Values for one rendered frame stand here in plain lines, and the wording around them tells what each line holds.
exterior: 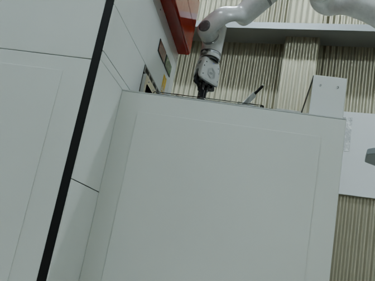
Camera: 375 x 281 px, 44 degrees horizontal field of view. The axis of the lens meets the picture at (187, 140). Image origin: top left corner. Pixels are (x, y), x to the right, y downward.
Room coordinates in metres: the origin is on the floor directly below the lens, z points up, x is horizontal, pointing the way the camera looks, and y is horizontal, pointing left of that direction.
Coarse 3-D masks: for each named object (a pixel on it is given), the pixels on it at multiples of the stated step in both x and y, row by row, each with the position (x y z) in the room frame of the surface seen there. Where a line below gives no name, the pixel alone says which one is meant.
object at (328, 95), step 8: (320, 80) 1.25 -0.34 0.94; (328, 80) 1.25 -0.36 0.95; (336, 80) 1.24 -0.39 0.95; (344, 80) 1.24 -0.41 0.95; (312, 88) 1.25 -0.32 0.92; (320, 88) 1.25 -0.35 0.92; (328, 88) 1.25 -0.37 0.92; (336, 88) 1.24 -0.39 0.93; (344, 88) 1.24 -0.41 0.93; (312, 96) 1.25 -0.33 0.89; (320, 96) 1.25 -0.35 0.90; (328, 96) 1.24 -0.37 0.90; (336, 96) 1.24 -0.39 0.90; (344, 96) 1.24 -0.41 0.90; (312, 104) 1.25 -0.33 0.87; (320, 104) 1.25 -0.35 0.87; (328, 104) 1.24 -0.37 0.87; (336, 104) 1.24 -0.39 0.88; (312, 112) 1.25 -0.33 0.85; (320, 112) 1.25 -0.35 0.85; (328, 112) 1.24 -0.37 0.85; (336, 112) 1.24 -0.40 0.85
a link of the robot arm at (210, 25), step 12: (252, 0) 1.65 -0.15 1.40; (264, 0) 1.64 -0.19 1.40; (216, 12) 1.63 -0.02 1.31; (228, 12) 1.63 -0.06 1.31; (240, 12) 1.65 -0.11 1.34; (252, 12) 1.66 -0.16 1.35; (204, 24) 1.64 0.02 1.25; (216, 24) 1.63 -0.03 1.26; (240, 24) 1.71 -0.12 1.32; (204, 36) 1.66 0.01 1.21; (216, 36) 1.67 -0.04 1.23
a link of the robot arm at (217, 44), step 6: (222, 30) 1.71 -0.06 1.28; (222, 36) 1.71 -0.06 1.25; (204, 42) 1.71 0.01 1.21; (210, 42) 1.69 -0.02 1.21; (216, 42) 1.70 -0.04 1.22; (222, 42) 1.72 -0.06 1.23; (204, 48) 1.71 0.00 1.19; (210, 48) 1.70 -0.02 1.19; (216, 48) 1.70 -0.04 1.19; (222, 48) 1.73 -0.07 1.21
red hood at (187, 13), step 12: (168, 0) 1.45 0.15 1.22; (180, 0) 1.53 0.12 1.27; (192, 0) 1.71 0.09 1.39; (168, 12) 1.54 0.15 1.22; (180, 12) 1.57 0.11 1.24; (192, 12) 1.76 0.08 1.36; (180, 24) 1.62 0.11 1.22; (192, 24) 1.80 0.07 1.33; (180, 36) 1.71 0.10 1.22; (192, 36) 1.85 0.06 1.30; (180, 48) 1.82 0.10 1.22
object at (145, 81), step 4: (144, 76) 1.45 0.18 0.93; (144, 80) 1.45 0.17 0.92; (148, 80) 1.48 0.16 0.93; (144, 84) 1.45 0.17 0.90; (148, 84) 1.49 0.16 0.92; (140, 88) 1.45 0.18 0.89; (144, 88) 1.45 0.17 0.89; (148, 88) 1.52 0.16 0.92; (152, 88) 1.55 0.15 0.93; (144, 92) 1.46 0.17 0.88; (148, 92) 1.56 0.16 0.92; (152, 92) 1.56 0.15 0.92
